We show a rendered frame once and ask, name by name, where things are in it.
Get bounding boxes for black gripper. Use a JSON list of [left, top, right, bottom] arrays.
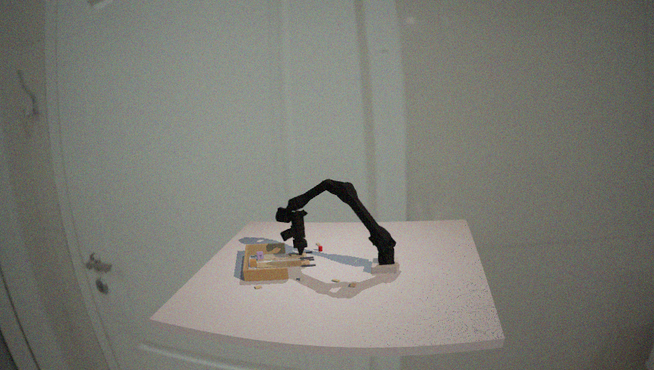
[[292, 224, 308, 255]]

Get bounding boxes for tan grid-patterned strip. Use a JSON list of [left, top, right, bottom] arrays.
[[287, 260, 310, 267]]

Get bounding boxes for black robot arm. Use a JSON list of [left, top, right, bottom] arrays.
[[275, 179, 396, 265]]

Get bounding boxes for tan striped strip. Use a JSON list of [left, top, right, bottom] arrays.
[[286, 253, 307, 259]]

